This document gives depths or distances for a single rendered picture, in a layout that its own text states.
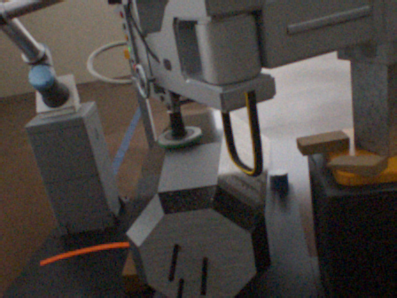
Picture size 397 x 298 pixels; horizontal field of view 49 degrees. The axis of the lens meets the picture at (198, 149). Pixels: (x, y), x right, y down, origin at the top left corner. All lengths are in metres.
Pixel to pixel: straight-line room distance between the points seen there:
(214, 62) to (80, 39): 7.90
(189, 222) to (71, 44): 7.79
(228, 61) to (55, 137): 1.90
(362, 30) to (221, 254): 0.96
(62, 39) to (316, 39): 8.04
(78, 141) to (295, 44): 1.91
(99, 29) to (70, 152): 6.19
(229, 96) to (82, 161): 1.87
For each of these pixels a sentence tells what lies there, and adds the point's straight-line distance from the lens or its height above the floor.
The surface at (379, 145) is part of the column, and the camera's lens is 1.84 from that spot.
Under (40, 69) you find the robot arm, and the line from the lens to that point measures 2.98.
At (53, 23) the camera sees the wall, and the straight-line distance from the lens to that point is 9.29.
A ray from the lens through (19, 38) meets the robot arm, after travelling 2.88.
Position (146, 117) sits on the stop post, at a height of 0.44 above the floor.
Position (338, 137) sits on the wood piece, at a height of 0.83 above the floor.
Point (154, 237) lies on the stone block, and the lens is 1.73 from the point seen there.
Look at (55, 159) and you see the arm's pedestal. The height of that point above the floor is 0.59.
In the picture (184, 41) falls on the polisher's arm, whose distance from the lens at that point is 1.57.
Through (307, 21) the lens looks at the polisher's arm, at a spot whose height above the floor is 1.36.
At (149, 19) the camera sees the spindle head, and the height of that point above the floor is 1.42.
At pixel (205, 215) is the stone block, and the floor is 0.72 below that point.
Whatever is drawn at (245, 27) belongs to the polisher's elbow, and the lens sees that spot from 1.35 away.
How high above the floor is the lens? 1.54
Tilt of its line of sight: 21 degrees down
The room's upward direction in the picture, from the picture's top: 11 degrees counter-clockwise
